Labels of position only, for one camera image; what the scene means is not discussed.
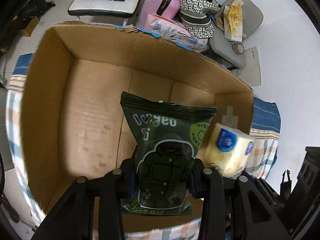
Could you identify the plaid blue orange tablecloth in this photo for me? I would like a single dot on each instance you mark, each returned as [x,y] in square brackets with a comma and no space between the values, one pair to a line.
[265,129]

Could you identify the dark green tissue pack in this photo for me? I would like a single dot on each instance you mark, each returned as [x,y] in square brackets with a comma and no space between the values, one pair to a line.
[168,138]

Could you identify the brown cardboard box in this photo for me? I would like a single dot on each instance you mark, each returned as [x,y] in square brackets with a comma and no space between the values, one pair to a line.
[71,121]

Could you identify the pink suitcase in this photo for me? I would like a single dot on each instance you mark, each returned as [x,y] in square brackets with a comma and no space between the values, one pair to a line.
[164,8]

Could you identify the yellow patterned tissue pack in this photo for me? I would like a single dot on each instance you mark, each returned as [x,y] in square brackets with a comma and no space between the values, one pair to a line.
[232,22]

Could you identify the black white patterned bag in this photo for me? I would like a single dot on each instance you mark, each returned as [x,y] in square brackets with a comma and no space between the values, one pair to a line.
[196,16]

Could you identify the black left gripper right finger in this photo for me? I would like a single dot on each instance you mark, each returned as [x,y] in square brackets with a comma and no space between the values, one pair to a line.
[233,208]

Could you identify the grey fabric chair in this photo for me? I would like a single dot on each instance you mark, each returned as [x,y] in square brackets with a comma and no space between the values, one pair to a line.
[252,18]

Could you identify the tape roll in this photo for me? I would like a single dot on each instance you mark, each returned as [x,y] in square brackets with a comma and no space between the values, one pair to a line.
[238,48]

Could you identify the yellow white tissue pack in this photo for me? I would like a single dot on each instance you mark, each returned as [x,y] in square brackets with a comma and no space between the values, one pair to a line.
[228,150]

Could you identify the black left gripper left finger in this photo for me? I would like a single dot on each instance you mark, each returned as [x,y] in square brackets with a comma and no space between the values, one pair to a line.
[90,207]

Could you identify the white padded chair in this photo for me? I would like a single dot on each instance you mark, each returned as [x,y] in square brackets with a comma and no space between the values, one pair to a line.
[121,9]

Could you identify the floral tissue pack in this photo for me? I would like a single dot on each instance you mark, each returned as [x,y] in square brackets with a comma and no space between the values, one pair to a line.
[175,32]

